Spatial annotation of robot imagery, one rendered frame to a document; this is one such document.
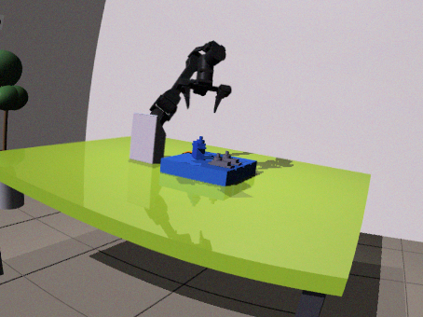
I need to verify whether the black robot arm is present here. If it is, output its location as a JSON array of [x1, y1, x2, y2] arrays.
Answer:
[[149, 40, 225, 126]]

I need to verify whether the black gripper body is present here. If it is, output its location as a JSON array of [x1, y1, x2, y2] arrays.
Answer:
[[176, 66, 232, 97]]

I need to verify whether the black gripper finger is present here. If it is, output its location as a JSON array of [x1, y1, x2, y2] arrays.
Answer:
[[180, 86, 191, 109], [213, 91, 228, 113]]

